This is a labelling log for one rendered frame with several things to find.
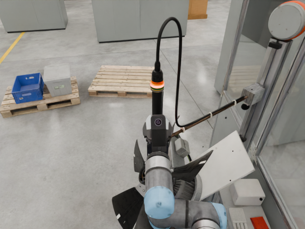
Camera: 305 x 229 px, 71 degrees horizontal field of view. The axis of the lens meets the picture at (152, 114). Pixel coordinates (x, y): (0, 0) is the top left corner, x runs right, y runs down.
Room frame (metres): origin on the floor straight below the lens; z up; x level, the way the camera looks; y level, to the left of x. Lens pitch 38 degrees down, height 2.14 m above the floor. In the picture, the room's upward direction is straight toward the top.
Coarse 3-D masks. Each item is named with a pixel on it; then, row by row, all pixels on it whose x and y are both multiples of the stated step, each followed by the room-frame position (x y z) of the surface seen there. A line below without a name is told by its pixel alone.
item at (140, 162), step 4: (136, 140) 1.01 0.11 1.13; (136, 144) 0.98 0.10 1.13; (136, 148) 0.96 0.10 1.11; (136, 152) 0.93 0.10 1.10; (140, 152) 0.88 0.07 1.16; (136, 156) 0.92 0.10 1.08; (140, 156) 0.86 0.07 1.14; (136, 160) 0.91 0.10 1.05; (140, 160) 0.85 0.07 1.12; (136, 164) 0.90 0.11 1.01; (140, 164) 0.85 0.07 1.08; (136, 168) 0.90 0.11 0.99; (140, 168) 0.85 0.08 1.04
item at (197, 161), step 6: (204, 156) 0.63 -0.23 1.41; (192, 162) 0.63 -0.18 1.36; (198, 162) 0.60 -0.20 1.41; (180, 168) 0.61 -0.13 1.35; (186, 168) 0.59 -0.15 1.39; (192, 168) 0.56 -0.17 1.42; (198, 168) 0.54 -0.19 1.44; (174, 174) 0.57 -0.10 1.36; (180, 174) 0.55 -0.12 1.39; (186, 174) 0.53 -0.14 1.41; (192, 174) 0.52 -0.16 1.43; (186, 180) 0.50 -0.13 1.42
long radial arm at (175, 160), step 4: (172, 140) 1.01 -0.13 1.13; (172, 144) 0.97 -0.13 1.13; (168, 148) 0.94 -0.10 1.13; (172, 148) 0.94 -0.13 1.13; (168, 152) 0.91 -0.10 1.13; (172, 152) 0.90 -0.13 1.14; (176, 152) 0.92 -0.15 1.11; (172, 156) 0.87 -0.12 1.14; (176, 156) 0.88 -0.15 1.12; (180, 156) 0.91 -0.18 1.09; (172, 160) 0.83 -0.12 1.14; (176, 160) 0.85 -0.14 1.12; (180, 160) 0.87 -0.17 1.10; (172, 164) 0.80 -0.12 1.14; (176, 164) 0.82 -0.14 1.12; (180, 164) 0.84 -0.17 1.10; (184, 164) 0.86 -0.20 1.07
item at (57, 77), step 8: (64, 64) 3.60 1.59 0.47; (48, 72) 3.29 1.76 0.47; (56, 72) 3.29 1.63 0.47; (64, 72) 3.29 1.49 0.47; (48, 80) 3.01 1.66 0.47; (56, 80) 3.04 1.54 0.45; (64, 80) 3.08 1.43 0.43; (48, 88) 3.00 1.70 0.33; (56, 88) 3.04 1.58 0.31; (64, 88) 3.09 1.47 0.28
